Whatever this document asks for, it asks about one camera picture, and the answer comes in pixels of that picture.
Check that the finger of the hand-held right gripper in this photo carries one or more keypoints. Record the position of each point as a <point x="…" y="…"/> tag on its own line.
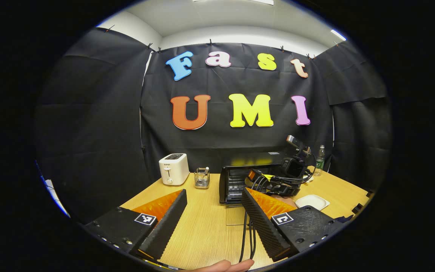
<point x="252" y="175"/>

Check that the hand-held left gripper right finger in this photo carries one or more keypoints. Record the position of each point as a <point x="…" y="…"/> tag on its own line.
<point x="261" y="226"/>

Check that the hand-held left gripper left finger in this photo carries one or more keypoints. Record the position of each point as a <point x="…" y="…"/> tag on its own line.
<point x="166" y="226"/>

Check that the black electric oven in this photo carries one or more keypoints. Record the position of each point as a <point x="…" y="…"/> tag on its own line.
<point x="232" y="181"/>

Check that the clear plastic water bottle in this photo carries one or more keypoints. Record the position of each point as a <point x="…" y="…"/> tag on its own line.
<point x="319" y="160"/>

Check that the white square plate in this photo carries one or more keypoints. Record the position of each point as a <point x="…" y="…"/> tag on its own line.
<point x="312" y="201"/>

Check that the white toaster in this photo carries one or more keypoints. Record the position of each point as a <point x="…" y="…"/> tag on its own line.
<point x="173" y="170"/>

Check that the black backdrop cloth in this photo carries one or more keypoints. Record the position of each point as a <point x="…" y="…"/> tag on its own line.
<point x="108" y="132"/>

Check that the small ceiling light panel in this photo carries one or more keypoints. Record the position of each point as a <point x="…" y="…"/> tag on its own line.
<point x="338" y="34"/>

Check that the long ceiling light panel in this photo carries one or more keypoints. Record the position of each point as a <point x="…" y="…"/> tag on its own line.
<point x="240" y="1"/>

